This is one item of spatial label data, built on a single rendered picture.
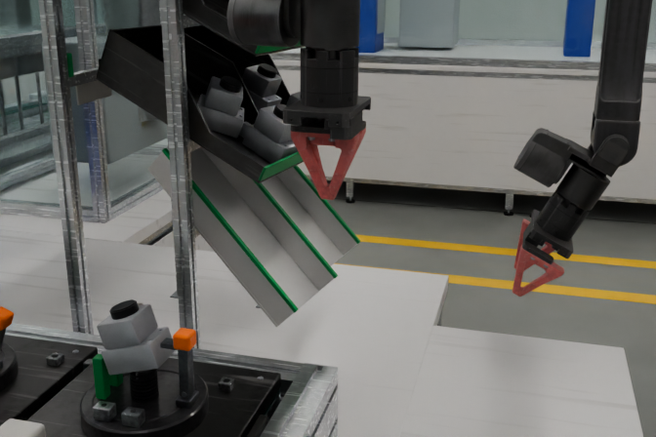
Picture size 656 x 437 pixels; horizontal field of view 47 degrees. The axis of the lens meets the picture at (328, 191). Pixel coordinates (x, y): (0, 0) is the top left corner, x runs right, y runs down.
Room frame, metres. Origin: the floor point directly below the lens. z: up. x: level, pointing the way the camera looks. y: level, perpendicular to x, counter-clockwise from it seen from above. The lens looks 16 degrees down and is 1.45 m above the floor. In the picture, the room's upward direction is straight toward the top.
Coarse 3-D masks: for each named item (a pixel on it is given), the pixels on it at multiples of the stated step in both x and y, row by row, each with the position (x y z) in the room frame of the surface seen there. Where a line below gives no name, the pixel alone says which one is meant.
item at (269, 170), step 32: (128, 32) 1.05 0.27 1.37; (160, 32) 1.12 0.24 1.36; (128, 64) 1.01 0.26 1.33; (160, 64) 0.98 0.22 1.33; (192, 64) 1.11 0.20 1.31; (224, 64) 1.09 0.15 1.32; (128, 96) 1.01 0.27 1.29; (160, 96) 0.98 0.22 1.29; (192, 96) 0.97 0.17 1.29; (192, 128) 0.96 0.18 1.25; (224, 160) 0.94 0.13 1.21; (256, 160) 0.98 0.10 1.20; (288, 160) 0.98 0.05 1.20
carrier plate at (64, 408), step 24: (168, 360) 0.86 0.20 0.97; (72, 384) 0.80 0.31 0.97; (216, 384) 0.80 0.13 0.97; (240, 384) 0.80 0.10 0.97; (264, 384) 0.80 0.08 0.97; (48, 408) 0.75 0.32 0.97; (72, 408) 0.75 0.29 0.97; (216, 408) 0.75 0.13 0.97; (240, 408) 0.75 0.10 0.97; (264, 408) 0.77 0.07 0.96; (48, 432) 0.71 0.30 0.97; (72, 432) 0.71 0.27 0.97; (192, 432) 0.71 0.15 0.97; (216, 432) 0.71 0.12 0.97; (240, 432) 0.71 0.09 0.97
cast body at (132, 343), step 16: (128, 304) 0.75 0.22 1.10; (144, 304) 0.76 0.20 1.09; (112, 320) 0.74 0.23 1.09; (128, 320) 0.73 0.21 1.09; (144, 320) 0.74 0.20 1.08; (112, 336) 0.73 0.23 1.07; (128, 336) 0.73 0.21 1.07; (144, 336) 0.73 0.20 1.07; (160, 336) 0.74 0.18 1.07; (112, 352) 0.73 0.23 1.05; (128, 352) 0.73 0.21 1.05; (144, 352) 0.72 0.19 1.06; (160, 352) 0.73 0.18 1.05; (112, 368) 0.73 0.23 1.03; (128, 368) 0.73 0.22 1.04; (144, 368) 0.72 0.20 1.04
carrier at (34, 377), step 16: (16, 336) 0.93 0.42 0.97; (0, 352) 0.85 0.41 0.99; (16, 352) 0.88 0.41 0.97; (32, 352) 0.88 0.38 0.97; (48, 352) 0.88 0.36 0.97; (64, 352) 0.88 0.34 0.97; (80, 352) 0.88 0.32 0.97; (96, 352) 0.89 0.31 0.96; (0, 368) 0.80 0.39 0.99; (16, 368) 0.83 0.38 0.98; (32, 368) 0.84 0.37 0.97; (48, 368) 0.84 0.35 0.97; (64, 368) 0.84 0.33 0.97; (80, 368) 0.86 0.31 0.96; (0, 384) 0.79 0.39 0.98; (16, 384) 0.80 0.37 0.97; (32, 384) 0.80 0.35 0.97; (48, 384) 0.80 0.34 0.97; (64, 384) 0.82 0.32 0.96; (0, 400) 0.77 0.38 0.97; (16, 400) 0.77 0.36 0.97; (32, 400) 0.77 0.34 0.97; (48, 400) 0.79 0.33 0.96; (0, 416) 0.74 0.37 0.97; (16, 416) 0.74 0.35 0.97
